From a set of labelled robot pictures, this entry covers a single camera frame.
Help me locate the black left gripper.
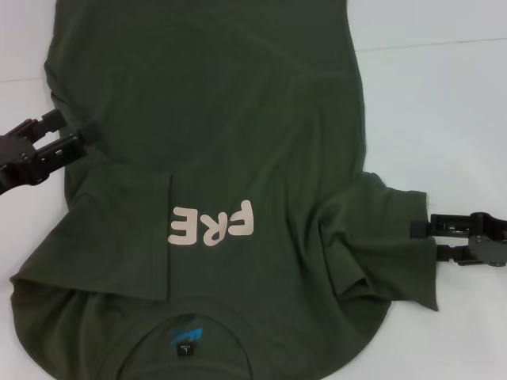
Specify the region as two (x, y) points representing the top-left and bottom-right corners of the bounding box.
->
(0, 109), (101, 196)

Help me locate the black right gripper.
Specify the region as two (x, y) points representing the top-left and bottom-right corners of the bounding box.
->
(410, 211), (507, 271)

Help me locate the dark green FREE! T-shirt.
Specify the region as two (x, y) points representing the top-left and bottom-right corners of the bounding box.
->
(8, 0), (440, 380)

